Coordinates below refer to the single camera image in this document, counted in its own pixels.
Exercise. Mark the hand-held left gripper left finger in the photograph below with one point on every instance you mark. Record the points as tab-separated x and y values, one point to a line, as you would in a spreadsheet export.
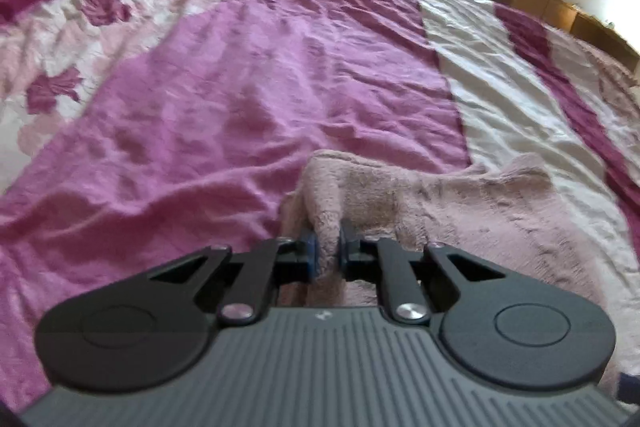
311	257

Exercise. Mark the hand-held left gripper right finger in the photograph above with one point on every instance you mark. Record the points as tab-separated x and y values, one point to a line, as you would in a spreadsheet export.
344	252

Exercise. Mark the purple floral bedspread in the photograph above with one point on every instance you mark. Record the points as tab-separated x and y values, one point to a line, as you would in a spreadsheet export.
250	82

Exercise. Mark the pink knitted cardigan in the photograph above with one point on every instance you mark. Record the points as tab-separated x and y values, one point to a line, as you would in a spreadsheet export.
450	217

